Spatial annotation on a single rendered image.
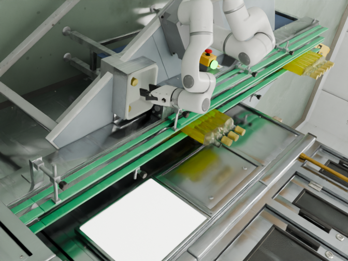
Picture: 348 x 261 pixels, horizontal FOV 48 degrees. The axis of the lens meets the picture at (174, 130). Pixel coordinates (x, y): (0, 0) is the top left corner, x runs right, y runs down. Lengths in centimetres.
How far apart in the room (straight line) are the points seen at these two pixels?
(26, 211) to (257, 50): 103
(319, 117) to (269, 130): 605
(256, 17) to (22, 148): 119
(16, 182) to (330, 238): 126
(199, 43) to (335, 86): 668
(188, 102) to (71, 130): 49
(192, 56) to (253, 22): 34
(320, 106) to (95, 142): 691
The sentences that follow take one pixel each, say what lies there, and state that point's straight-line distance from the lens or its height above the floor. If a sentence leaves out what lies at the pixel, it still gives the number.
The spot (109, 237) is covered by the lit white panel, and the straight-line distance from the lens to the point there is 151.
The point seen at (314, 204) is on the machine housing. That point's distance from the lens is 195.
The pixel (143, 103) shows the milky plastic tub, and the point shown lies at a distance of 175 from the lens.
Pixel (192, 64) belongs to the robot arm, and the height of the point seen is 110.
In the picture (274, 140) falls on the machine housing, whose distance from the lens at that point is 222.
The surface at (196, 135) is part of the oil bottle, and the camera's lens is 181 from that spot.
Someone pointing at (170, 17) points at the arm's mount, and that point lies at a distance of 166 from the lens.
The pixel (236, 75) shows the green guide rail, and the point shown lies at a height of 93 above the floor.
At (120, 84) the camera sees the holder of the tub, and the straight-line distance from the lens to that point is 159.
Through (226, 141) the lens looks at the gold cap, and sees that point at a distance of 182.
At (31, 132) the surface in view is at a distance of 203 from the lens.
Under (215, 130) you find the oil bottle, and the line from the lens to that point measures 183.
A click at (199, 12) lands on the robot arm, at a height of 102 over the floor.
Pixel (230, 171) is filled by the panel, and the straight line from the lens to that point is 187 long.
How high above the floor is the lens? 175
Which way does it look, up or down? 27 degrees down
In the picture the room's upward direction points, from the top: 122 degrees clockwise
